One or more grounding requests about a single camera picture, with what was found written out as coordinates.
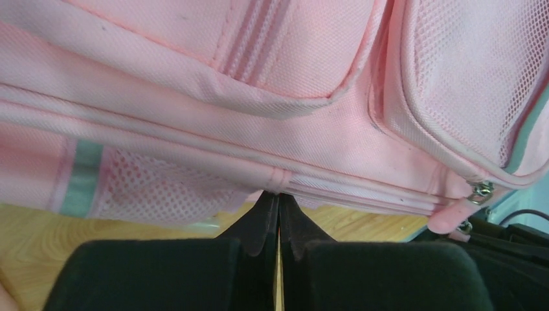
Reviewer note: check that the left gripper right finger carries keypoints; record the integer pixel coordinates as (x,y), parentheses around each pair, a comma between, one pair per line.
(320,273)

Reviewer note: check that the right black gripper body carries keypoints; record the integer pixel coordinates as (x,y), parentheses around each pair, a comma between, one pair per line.
(512,260)

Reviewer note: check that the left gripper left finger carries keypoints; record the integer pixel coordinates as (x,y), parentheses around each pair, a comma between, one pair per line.
(234,271)

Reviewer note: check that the pink student backpack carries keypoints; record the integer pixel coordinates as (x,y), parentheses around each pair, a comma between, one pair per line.
(167,112)

